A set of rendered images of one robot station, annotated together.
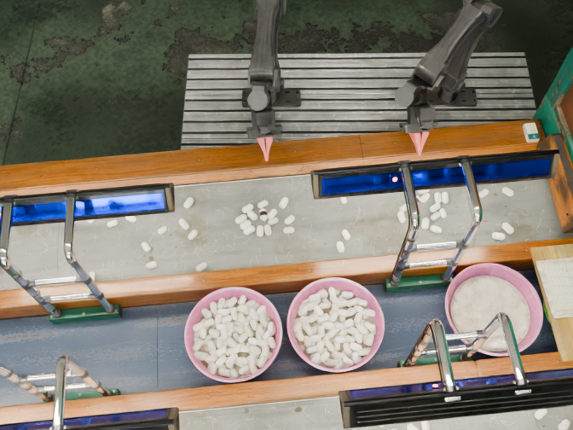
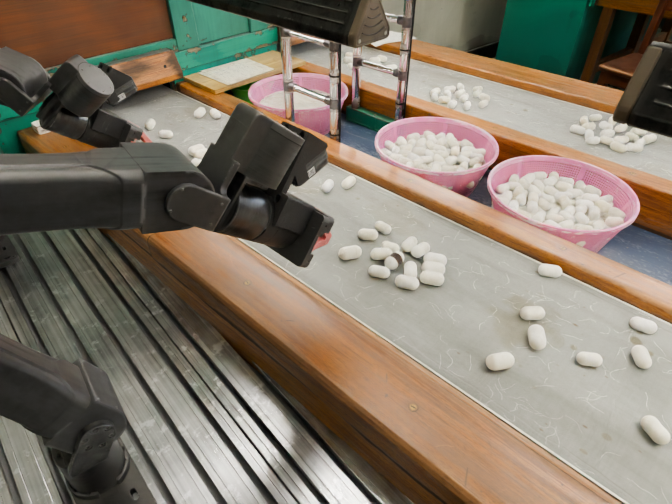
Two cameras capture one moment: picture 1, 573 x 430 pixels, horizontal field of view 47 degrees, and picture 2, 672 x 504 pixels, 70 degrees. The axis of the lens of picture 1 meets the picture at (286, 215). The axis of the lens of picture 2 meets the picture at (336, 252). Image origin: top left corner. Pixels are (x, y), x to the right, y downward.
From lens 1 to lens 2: 1.91 m
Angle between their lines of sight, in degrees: 71
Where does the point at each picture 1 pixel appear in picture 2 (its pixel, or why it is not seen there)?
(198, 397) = (646, 178)
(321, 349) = (467, 151)
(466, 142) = not seen: hidden behind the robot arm
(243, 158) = (330, 338)
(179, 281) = (605, 267)
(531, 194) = (139, 118)
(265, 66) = (161, 151)
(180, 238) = (557, 331)
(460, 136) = not seen: hidden behind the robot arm
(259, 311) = (505, 198)
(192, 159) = (425, 418)
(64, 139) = not seen: outside the picture
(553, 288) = (246, 74)
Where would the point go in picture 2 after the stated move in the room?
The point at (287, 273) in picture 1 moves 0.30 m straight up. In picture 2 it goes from (438, 191) to (465, 19)
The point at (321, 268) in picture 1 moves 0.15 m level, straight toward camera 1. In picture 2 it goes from (395, 174) to (450, 154)
